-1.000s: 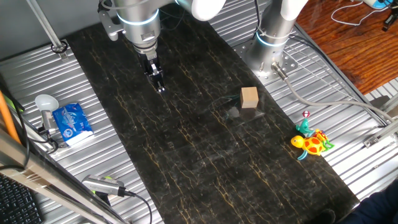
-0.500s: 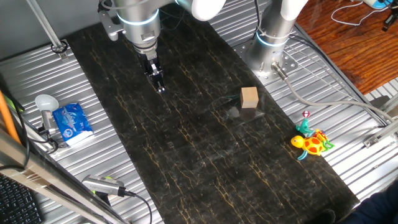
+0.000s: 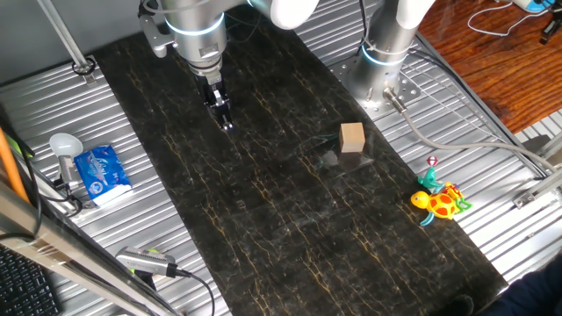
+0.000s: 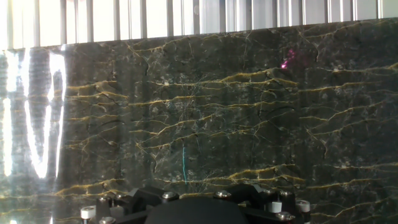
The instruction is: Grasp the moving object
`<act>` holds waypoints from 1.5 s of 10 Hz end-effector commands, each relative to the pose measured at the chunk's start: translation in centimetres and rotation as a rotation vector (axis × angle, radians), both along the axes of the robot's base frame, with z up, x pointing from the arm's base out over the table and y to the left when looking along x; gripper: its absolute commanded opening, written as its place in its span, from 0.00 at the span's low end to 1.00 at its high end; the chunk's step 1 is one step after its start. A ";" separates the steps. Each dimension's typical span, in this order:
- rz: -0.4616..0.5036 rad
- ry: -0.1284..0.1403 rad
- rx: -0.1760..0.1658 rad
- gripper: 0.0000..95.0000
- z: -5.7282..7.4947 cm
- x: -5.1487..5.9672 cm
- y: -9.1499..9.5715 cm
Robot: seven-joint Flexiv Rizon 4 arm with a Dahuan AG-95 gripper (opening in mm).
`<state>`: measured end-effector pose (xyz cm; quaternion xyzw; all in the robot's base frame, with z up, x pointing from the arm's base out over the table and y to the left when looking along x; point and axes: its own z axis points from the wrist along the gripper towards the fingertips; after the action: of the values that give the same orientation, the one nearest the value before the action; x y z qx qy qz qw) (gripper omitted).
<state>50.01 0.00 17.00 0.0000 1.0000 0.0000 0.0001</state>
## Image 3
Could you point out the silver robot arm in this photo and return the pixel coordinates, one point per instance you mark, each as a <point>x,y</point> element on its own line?
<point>197,35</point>

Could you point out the silver depth camera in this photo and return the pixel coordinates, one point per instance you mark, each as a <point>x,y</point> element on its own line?
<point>145,261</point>

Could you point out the clear plastic sheet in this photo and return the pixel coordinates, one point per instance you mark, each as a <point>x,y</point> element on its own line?
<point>329,160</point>

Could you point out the blue round object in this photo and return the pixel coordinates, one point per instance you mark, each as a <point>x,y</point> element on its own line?
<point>533,4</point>

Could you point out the black stand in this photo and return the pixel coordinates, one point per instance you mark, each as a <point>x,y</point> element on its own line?
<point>552,26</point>

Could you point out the aluminium frame beam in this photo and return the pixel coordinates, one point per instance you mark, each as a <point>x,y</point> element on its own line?
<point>66,252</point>

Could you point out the wooden cube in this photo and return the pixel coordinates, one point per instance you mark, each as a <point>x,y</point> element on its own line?
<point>351,137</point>

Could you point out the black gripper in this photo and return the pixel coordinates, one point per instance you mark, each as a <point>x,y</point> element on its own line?
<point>211,92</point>

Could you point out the aluminium corner bracket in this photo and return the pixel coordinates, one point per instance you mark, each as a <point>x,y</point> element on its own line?
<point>538,191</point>

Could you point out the black keyboard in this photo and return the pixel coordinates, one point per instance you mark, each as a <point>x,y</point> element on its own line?
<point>24,285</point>

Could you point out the red yellow small toy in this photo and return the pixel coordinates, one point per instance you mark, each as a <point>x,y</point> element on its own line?
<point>453,191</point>

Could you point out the black marble pattern mat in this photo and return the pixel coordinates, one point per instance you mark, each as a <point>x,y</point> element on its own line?
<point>285,219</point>

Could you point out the teal seal toy with ball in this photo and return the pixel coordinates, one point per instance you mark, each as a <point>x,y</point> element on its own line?
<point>429,180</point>

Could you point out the blue tissue pack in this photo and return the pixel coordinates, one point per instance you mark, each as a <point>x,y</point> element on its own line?
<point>103,174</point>

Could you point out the thin metal pole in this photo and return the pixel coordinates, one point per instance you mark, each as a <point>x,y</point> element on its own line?
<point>66,39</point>

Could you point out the white plastic ladle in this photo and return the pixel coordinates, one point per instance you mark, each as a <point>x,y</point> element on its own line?
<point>66,144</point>

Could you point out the perforated robot base plate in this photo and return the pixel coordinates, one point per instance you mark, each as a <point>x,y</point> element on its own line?
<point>406,90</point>

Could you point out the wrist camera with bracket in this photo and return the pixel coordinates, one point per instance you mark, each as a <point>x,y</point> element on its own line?
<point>156,37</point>

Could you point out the grey clamp mount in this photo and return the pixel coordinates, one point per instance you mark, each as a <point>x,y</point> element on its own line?
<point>68,172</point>

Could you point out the yellow orange turtle toy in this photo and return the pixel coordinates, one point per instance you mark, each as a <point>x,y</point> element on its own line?
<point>439,205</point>

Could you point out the orange pole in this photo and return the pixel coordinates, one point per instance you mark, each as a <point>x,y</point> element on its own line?
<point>11,169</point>

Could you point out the person in dark blue clothes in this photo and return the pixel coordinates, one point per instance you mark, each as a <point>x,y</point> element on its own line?
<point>531,289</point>

